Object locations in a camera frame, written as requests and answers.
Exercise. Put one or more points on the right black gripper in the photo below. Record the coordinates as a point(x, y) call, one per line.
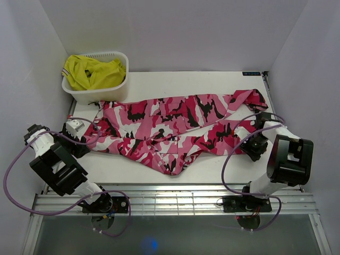
point(253, 153)

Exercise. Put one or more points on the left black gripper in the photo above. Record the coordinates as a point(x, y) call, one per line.
point(78, 151)

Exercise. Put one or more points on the pink camouflage trousers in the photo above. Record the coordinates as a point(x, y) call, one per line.
point(168, 134)

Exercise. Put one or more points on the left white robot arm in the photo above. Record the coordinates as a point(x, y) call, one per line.
point(56, 163)

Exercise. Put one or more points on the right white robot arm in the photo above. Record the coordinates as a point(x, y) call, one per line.
point(290, 159)

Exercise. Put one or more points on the yellow trousers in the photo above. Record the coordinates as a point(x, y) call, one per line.
point(86, 73)

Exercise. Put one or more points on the white plastic basket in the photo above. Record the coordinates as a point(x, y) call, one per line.
point(118, 93)

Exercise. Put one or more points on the blue label sticker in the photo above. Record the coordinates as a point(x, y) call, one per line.
point(251, 74)

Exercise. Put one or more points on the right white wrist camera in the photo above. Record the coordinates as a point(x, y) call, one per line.
point(240, 134)

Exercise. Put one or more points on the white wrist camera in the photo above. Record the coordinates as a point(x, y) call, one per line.
point(73, 127)
point(240, 134)

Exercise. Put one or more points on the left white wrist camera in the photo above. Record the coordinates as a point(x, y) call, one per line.
point(73, 127)

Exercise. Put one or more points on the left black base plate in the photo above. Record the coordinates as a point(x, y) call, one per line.
point(117, 205)

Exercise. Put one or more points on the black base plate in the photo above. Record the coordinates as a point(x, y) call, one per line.
point(245, 204)
point(117, 205)

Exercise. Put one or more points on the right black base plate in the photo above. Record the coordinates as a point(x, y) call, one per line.
point(245, 204)

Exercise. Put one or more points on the aluminium rail frame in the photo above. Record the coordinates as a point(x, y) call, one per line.
point(198, 200)

